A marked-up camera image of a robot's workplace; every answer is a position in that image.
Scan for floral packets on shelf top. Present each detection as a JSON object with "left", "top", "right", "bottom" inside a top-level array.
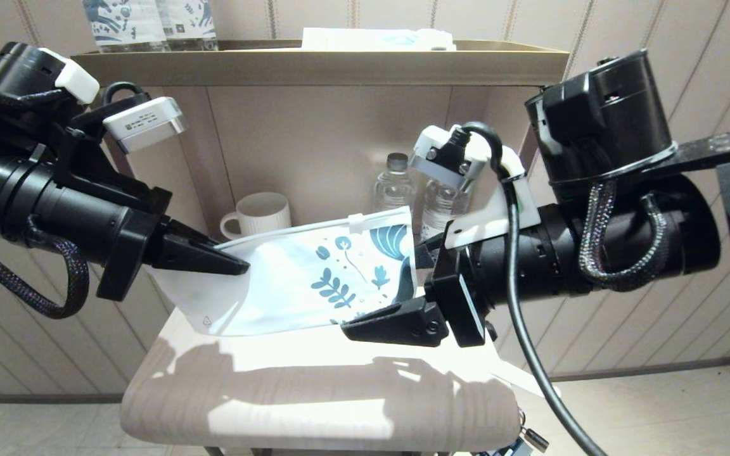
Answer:
[{"left": 82, "top": 0, "right": 170, "bottom": 53}]

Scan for white flat packet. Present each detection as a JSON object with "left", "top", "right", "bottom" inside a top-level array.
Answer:
[{"left": 301, "top": 27, "right": 458, "bottom": 52}]

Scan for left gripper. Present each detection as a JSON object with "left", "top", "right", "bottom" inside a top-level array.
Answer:
[{"left": 0, "top": 151, "right": 251, "bottom": 302}]

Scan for beige shelf unit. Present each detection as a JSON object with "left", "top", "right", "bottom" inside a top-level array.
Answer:
[{"left": 72, "top": 39, "right": 570, "bottom": 244}]

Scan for braided black cable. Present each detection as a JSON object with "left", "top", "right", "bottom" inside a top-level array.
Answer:
[
  {"left": 579, "top": 180, "right": 669, "bottom": 293},
  {"left": 0, "top": 214, "right": 91, "bottom": 320}
]

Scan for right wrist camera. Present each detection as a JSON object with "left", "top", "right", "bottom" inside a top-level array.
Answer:
[{"left": 409, "top": 123, "right": 541, "bottom": 249}]

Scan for small clear water bottle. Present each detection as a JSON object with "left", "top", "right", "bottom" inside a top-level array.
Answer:
[
  {"left": 420, "top": 177, "right": 472, "bottom": 243},
  {"left": 374, "top": 152, "right": 417, "bottom": 213}
]

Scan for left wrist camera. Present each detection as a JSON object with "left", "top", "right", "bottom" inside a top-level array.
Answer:
[{"left": 54, "top": 81, "right": 188, "bottom": 198}]

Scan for white ribbed mug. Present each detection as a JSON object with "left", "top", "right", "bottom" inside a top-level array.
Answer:
[{"left": 220, "top": 192, "right": 292, "bottom": 242}]

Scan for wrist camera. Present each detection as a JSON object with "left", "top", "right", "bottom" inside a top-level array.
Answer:
[
  {"left": 54, "top": 81, "right": 188, "bottom": 198},
  {"left": 409, "top": 123, "right": 541, "bottom": 249}
]

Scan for white blue printed bag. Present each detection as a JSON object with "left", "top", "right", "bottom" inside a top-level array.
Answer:
[{"left": 148, "top": 206, "right": 418, "bottom": 337}]

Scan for large blue labelled water bottle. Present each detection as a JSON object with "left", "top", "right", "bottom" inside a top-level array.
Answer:
[{"left": 156, "top": 0, "right": 219, "bottom": 52}]

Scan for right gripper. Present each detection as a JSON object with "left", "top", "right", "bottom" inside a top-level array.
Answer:
[{"left": 341, "top": 174, "right": 722, "bottom": 348}]

